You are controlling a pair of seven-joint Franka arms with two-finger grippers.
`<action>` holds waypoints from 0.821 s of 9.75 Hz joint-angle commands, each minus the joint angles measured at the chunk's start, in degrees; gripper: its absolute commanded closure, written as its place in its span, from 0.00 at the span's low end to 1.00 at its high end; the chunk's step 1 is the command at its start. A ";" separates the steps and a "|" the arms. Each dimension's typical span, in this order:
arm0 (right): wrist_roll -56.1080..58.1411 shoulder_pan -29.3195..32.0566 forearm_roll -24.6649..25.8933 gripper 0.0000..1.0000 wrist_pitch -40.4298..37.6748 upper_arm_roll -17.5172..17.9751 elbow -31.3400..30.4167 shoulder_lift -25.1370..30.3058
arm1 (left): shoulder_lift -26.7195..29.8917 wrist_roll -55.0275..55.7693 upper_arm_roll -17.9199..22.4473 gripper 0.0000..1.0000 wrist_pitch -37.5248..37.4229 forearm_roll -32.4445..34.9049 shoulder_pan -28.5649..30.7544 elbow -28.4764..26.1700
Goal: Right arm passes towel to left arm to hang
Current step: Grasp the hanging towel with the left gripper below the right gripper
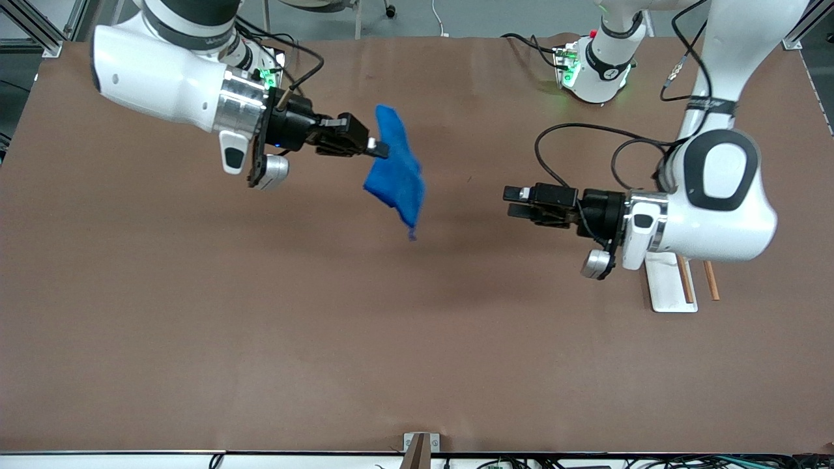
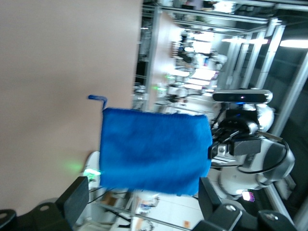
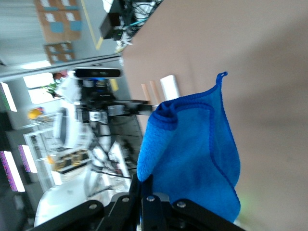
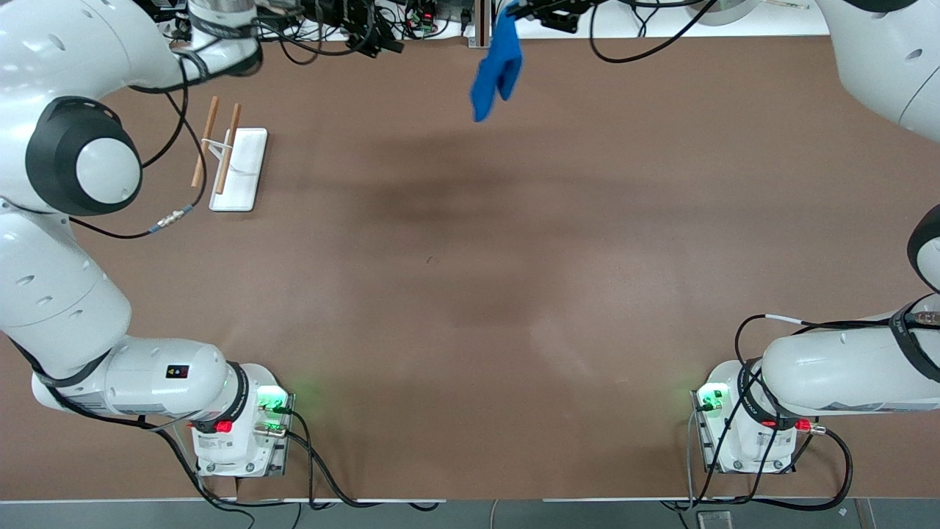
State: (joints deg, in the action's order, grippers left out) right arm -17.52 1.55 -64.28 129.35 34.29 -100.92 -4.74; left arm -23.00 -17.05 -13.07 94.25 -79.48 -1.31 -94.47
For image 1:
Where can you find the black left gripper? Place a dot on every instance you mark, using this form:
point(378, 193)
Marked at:
point(600, 210)

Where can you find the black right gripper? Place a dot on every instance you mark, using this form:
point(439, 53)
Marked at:
point(292, 127)

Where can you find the blue microfibre towel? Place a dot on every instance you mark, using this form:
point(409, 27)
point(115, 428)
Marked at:
point(397, 176)

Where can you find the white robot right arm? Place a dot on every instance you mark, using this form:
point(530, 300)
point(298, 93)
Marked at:
point(156, 78)

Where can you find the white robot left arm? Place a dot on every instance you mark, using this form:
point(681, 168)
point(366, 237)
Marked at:
point(717, 215)

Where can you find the grey wheeled chair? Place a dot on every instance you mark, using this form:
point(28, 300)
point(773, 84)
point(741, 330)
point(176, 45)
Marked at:
point(358, 19)

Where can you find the brown table cover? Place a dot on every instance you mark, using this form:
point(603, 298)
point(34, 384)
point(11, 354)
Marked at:
point(417, 339)

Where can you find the wooden rack rod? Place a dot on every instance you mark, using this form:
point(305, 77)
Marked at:
point(687, 286)
point(711, 283)

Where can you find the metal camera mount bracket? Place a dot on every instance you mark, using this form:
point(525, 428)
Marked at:
point(420, 456)

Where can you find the white table edge rail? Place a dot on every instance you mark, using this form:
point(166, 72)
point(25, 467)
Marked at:
point(98, 461)

